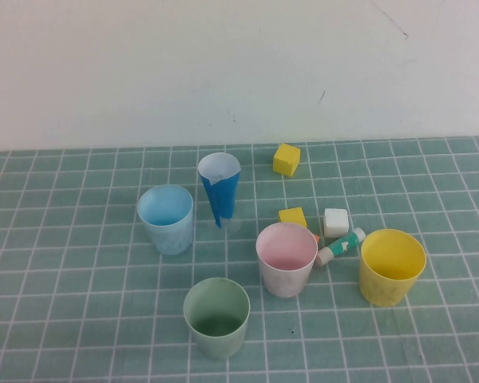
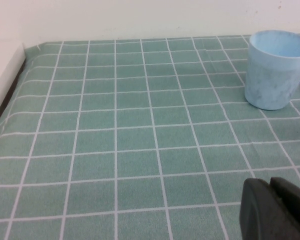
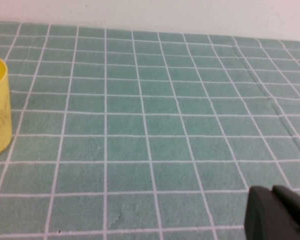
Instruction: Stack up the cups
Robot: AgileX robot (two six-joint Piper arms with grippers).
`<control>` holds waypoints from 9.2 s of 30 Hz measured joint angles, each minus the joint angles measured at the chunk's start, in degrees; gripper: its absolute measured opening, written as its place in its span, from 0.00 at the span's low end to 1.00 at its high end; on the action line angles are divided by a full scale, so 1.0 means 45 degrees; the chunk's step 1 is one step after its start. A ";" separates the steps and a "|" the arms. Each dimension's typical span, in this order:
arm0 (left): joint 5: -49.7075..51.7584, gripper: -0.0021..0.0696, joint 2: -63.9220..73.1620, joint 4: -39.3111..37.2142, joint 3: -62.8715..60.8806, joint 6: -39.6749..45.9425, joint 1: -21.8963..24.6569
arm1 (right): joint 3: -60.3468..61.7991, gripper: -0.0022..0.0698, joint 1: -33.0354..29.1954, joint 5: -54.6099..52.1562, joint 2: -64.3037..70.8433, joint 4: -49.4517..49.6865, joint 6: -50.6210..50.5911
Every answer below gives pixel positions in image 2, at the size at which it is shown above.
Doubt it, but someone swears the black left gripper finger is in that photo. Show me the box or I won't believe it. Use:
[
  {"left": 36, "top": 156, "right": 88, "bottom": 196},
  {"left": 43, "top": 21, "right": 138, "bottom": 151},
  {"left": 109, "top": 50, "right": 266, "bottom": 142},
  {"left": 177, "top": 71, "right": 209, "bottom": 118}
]
[{"left": 239, "top": 176, "right": 300, "bottom": 240}]

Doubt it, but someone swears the light blue plastic cup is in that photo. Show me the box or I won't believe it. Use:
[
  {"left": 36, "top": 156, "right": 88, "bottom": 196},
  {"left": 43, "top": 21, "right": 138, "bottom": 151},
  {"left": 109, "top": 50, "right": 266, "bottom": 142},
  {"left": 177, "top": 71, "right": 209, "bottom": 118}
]
[{"left": 244, "top": 29, "right": 300, "bottom": 111}]

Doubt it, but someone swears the green checked tablecloth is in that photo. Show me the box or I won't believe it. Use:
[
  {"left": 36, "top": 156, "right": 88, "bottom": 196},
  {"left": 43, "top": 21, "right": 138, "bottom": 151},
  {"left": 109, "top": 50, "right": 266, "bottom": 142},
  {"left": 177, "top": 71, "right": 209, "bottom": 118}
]
[{"left": 0, "top": 33, "right": 300, "bottom": 240}]

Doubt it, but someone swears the white board beside table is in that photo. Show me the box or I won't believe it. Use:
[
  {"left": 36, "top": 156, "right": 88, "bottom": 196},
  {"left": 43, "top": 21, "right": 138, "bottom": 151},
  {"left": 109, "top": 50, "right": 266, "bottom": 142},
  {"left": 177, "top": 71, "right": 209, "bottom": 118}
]
[{"left": 0, "top": 41, "right": 26, "bottom": 126}]

